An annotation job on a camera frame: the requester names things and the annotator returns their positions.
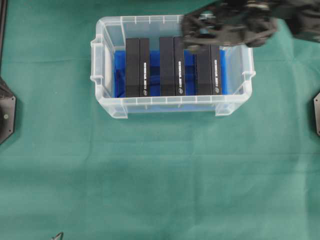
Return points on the green table cloth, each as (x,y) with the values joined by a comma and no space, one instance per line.
(70,167)

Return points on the small metal bracket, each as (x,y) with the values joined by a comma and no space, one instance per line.
(59,236)

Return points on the black box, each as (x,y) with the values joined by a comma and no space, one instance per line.
(208,71)
(172,66)
(137,67)

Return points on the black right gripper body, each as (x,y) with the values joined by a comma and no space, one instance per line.
(228,23)

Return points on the clear plastic storage bin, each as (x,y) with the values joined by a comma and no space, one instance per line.
(110,35)

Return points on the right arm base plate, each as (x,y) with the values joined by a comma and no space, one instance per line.
(316,102)

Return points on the blue liner in bin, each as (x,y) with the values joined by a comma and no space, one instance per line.
(155,87)

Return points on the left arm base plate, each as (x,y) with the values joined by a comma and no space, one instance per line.
(7,111)

